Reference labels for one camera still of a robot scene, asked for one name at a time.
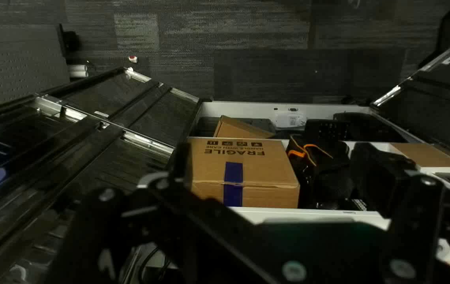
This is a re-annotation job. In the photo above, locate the plain small cardboard box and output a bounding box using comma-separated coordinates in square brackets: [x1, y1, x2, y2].
[213, 115, 276, 140]

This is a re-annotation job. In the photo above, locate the small white label tag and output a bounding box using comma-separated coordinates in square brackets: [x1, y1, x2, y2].
[273, 110, 308, 129]

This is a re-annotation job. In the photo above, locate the black boxy device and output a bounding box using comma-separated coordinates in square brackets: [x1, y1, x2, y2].
[349, 140, 418, 217]

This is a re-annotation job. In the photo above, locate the white shelf unit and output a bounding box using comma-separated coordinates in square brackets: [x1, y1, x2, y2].
[136, 99, 450, 281]

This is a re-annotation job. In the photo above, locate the cardboard box with blue tape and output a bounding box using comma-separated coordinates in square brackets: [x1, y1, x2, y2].
[185, 135, 301, 210]

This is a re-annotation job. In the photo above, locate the black slatted metal panel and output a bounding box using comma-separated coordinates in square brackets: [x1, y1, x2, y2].
[0, 66, 202, 284]

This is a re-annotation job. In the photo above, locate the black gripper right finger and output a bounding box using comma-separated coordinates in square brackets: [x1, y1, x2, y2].
[379, 172, 447, 284]

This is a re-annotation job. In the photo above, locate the flat brown cardboard sheet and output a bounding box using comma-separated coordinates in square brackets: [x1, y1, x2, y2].
[388, 140, 450, 170]

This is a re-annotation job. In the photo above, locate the small white cylinder fixture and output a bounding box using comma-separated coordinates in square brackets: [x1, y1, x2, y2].
[68, 61, 91, 80]

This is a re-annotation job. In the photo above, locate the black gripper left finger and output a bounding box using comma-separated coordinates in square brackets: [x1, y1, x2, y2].
[49, 184, 205, 284]

